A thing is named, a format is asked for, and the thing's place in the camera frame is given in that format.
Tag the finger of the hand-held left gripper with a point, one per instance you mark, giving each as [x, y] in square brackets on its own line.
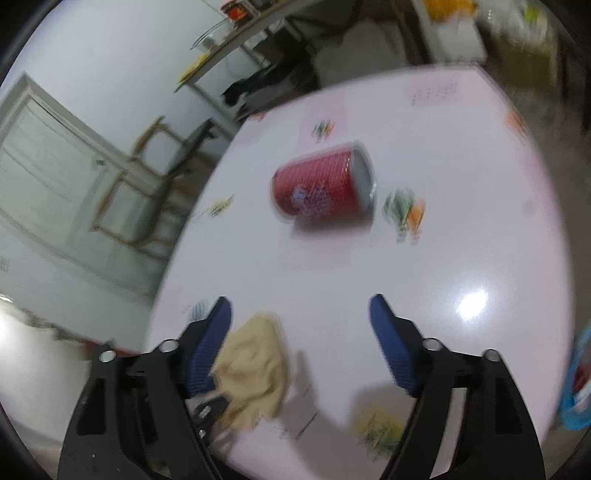
[207, 410]

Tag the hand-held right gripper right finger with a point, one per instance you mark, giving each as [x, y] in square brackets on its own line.
[395, 341]

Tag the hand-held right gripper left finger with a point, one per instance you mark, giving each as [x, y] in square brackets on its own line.
[210, 341]

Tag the brown paper bag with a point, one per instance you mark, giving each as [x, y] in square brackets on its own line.
[254, 360]

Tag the red metal can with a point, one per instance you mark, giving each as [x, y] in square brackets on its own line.
[314, 184]

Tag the blue plastic wastebasket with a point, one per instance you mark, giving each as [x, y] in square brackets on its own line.
[572, 406]

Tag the pink plastic table cover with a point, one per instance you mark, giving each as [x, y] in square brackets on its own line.
[461, 230]

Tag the wooden chair with dark seat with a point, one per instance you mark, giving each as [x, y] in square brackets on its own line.
[184, 143]
[152, 217]

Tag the white panelled door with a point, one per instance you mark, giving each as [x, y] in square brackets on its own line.
[46, 152]

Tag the yellow paper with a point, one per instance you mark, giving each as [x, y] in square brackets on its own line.
[191, 71]

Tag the white-framed wooden side table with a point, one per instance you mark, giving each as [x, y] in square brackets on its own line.
[221, 55]

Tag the cardboard sheet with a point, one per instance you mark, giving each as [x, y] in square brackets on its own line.
[360, 50]

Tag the clear glass bowl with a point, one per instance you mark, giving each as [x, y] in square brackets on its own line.
[210, 37]

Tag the white box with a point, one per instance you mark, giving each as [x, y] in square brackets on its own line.
[452, 41]

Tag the cardboard box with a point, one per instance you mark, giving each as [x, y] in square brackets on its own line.
[521, 60]

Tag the dark red jar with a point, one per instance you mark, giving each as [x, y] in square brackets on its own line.
[235, 13]

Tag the yellow plastic bag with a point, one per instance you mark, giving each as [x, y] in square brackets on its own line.
[448, 7]

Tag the white green packaging bag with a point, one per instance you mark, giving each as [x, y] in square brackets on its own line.
[531, 11]

